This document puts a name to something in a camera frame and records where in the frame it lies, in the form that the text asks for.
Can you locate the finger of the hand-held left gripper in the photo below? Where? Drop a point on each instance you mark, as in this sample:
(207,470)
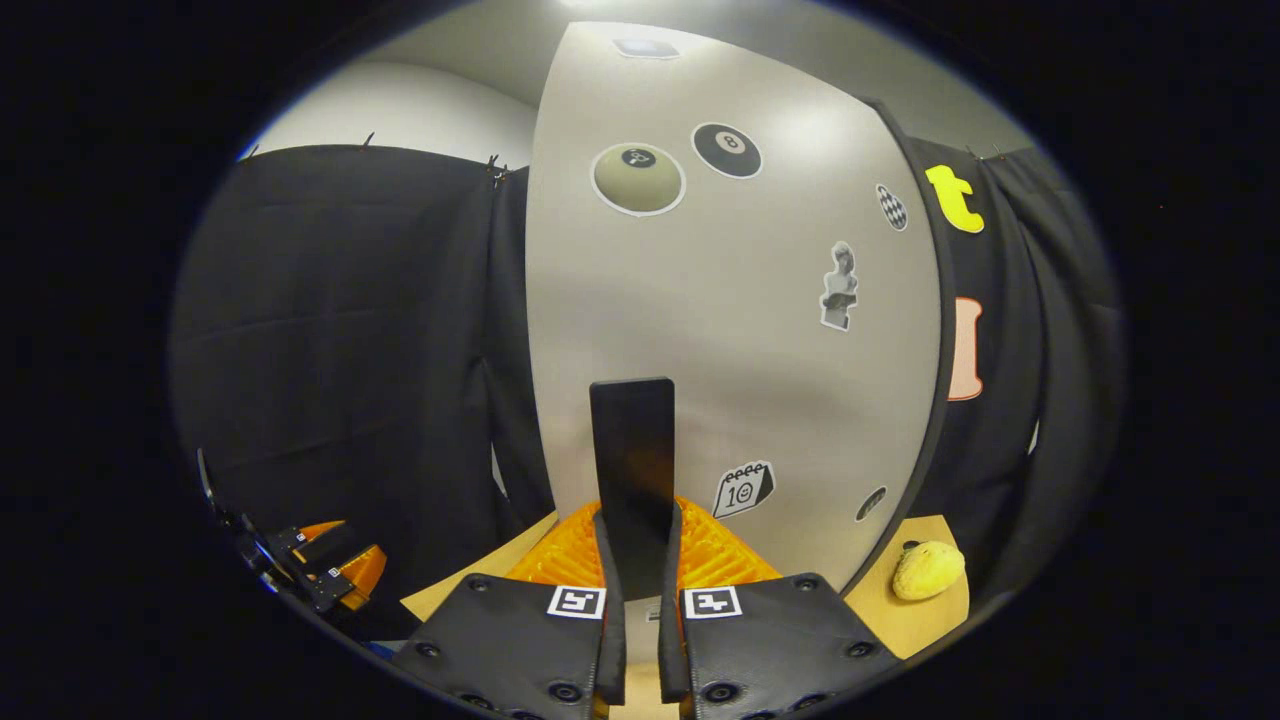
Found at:
(310,540)
(345,585)

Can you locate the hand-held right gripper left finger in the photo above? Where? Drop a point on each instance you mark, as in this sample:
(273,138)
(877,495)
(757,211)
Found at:
(612,620)

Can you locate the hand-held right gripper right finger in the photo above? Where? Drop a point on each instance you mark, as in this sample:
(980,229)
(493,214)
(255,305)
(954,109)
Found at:
(672,620)

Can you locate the grey cabinet door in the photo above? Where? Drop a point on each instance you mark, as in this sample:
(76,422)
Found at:
(720,350)

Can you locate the black backdrop cloth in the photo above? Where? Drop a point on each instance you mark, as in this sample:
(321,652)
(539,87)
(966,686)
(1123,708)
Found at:
(340,320)

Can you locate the yellow bun toy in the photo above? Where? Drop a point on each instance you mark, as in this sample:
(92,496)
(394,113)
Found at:
(928,570)

